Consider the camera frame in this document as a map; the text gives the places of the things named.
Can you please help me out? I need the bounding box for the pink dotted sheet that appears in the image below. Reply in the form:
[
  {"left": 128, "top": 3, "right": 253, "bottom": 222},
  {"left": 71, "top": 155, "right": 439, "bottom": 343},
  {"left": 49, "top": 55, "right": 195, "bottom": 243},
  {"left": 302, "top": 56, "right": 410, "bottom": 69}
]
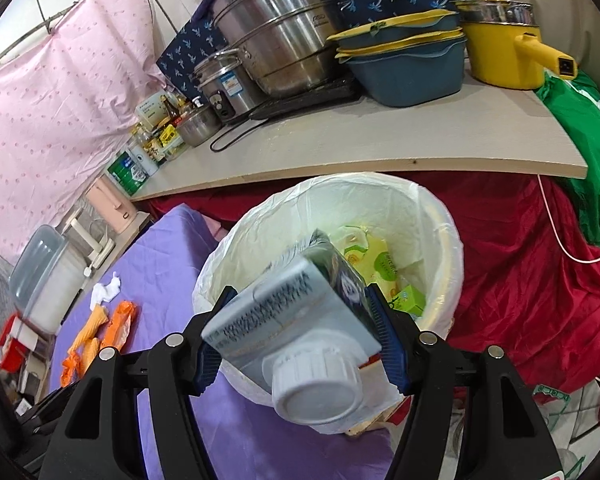
[{"left": 0, "top": 0, "right": 168, "bottom": 261}]

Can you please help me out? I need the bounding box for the steel rice cooker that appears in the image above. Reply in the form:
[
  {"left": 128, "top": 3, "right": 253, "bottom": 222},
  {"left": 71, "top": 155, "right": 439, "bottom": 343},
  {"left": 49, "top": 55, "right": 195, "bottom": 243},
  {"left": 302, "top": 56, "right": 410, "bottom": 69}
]
[{"left": 190, "top": 49, "right": 266, "bottom": 123}]

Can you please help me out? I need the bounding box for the brown glass bottle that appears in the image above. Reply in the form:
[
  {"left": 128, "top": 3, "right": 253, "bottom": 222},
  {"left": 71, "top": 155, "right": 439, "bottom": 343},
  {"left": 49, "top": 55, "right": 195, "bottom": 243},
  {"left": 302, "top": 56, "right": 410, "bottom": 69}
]
[{"left": 162, "top": 95, "right": 181, "bottom": 126}]

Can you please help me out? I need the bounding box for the beige curtain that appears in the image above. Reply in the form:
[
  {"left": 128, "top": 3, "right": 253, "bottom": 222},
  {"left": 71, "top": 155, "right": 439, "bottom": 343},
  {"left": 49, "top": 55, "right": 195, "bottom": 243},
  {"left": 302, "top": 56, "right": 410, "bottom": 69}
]
[{"left": 467, "top": 0, "right": 600, "bottom": 76}]

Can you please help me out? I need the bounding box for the curved wooden shelf board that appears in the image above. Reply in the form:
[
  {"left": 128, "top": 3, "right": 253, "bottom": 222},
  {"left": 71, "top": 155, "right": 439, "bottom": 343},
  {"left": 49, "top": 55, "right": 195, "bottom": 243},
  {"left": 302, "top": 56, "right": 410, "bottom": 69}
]
[{"left": 130, "top": 57, "right": 590, "bottom": 203}]

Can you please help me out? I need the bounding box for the yellow electric pot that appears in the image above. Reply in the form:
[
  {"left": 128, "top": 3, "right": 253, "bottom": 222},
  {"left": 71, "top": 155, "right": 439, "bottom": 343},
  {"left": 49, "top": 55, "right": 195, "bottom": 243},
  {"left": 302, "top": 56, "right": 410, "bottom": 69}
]
[{"left": 452, "top": 0, "right": 580, "bottom": 92}]

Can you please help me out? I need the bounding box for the black power cord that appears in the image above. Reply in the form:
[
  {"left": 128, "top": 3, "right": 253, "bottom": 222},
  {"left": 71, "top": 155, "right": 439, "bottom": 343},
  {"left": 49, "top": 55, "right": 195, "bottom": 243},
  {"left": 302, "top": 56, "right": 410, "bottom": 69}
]
[{"left": 210, "top": 110, "right": 268, "bottom": 153}]

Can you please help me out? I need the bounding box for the yellow packet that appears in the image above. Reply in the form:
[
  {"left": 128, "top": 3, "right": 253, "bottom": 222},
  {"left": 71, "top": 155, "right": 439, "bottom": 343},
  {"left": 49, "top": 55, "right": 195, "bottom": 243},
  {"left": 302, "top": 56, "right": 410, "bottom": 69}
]
[{"left": 157, "top": 125, "right": 186, "bottom": 153}]

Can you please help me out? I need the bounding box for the dark sauce bottle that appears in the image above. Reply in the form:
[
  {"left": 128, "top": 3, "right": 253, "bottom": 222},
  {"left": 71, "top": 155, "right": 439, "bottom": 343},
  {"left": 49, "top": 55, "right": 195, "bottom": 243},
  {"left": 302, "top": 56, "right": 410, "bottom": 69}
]
[{"left": 142, "top": 130, "right": 168, "bottom": 163}]

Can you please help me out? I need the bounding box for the red cloth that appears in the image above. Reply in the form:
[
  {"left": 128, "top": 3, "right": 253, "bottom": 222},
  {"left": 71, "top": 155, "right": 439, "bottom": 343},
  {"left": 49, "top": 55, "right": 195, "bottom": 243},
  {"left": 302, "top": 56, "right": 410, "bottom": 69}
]
[{"left": 147, "top": 170, "right": 600, "bottom": 396}]

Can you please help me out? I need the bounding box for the small steel lidded pot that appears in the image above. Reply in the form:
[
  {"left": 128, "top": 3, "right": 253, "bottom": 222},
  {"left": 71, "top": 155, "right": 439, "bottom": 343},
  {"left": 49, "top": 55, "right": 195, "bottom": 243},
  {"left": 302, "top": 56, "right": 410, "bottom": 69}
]
[{"left": 176, "top": 97, "right": 221, "bottom": 148}]

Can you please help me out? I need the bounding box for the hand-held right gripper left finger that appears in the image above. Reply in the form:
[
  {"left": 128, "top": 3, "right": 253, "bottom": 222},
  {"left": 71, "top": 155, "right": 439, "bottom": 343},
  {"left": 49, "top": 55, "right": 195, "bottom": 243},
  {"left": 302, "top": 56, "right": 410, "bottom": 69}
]
[{"left": 37, "top": 285, "right": 241, "bottom": 480}]

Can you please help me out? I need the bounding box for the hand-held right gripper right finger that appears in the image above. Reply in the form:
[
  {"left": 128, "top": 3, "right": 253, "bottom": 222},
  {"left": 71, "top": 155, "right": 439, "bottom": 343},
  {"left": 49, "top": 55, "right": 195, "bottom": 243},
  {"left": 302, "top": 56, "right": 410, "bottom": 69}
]
[{"left": 365, "top": 284, "right": 563, "bottom": 480}]

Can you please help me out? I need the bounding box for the yellow green snack bag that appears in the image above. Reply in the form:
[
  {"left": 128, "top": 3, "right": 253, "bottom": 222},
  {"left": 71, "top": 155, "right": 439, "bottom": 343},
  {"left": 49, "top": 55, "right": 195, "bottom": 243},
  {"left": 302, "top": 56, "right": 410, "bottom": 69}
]
[{"left": 340, "top": 225, "right": 402, "bottom": 297}]

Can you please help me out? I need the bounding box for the white tissue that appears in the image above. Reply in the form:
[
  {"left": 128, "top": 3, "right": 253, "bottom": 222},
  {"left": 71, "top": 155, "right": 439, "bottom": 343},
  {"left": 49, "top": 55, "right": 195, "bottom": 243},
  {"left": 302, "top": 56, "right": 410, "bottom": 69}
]
[{"left": 90, "top": 272, "right": 122, "bottom": 306}]

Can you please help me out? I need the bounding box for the white cable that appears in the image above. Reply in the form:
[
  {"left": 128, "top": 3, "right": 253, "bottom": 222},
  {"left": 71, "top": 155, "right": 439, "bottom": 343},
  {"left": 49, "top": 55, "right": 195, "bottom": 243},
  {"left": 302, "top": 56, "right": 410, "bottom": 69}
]
[{"left": 537, "top": 72, "right": 600, "bottom": 263}]

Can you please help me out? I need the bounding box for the large steel steamer pot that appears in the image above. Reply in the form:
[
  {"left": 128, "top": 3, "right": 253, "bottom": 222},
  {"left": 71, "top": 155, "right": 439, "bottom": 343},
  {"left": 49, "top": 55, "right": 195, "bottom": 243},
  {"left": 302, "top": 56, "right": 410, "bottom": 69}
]
[{"left": 212, "top": 0, "right": 353, "bottom": 98}]

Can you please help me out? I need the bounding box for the plastic dish box grey lid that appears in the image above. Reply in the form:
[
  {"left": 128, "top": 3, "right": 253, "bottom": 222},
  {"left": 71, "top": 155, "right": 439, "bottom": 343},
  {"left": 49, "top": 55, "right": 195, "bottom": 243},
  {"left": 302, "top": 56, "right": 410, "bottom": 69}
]
[{"left": 9, "top": 225, "right": 88, "bottom": 333}]

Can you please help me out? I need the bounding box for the green cloth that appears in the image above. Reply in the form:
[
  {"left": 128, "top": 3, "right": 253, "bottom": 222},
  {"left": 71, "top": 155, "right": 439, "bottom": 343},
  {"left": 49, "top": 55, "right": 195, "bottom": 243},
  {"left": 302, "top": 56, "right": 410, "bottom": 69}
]
[{"left": 535, "top": 70, "right": 600, "bottom": 261}]

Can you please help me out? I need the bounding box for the green and white milk carton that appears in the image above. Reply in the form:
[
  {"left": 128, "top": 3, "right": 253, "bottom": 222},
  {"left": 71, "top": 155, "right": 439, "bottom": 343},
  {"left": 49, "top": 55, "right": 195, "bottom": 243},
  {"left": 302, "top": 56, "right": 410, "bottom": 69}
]
[{"left": 200, "top": 230, "right": 383, "bottom": 436}]

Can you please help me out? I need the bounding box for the pink kettle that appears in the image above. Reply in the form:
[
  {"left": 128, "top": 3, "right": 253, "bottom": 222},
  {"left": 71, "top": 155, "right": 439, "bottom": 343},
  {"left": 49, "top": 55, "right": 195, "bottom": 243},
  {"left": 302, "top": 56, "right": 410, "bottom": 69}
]
[{"left": 86, "top": 177, "right": 136, "bottom": 233}]

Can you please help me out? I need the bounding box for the long orange snack wrapper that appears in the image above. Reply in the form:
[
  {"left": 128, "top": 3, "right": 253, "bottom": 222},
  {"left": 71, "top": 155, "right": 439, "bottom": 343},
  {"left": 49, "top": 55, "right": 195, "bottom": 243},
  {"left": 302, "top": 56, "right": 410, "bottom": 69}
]
[{"left": 102, "top": 300, "right": 137, "bottom": 348}]

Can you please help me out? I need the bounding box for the blue basin yellow rim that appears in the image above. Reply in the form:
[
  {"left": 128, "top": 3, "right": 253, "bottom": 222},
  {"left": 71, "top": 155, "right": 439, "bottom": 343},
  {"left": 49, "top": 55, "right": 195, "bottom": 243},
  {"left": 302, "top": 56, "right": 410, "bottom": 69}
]
[
  {"left": 341, "top": 37, "right": 469, "bottom": 108},
  {"left": 325, "top": 9, "right": 463, "bottom": 53}
]

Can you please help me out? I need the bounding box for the white bottle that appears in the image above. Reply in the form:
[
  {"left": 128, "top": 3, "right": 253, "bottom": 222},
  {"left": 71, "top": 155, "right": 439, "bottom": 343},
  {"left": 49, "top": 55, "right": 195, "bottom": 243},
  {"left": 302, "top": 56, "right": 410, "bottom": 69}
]
[{"left": 127, "top": 137, "right": 160, "bottom": 176}]

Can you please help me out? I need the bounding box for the small green box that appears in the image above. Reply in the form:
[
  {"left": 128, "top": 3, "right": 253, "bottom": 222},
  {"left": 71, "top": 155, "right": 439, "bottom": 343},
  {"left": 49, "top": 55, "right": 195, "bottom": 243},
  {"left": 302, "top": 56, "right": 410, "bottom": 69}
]
[{"left": 387, "top": 285, "right": 427, "bottom": 318}]

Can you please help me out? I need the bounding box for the glass kettle white handle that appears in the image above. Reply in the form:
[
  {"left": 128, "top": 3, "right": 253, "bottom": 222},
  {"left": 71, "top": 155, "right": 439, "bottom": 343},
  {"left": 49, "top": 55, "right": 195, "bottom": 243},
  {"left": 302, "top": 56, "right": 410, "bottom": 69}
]
[{"left": 62, "top": 205, "right": 116, "bottom": 271}]

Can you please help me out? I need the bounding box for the black induction cooker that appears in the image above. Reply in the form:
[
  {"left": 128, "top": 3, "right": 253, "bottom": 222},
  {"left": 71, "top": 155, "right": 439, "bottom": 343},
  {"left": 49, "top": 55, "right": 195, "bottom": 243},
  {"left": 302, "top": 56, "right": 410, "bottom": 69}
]
[{"left": 250, "top": 76, "right": 361, "bottom": 121}]

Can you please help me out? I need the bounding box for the white bag lined trash bin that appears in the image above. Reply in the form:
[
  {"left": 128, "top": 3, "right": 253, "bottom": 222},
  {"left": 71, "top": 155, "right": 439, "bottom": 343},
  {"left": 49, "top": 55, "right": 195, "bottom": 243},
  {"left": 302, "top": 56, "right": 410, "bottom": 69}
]
[{"left": 192, "top": 172, "right": 465, "bottom": 436}]

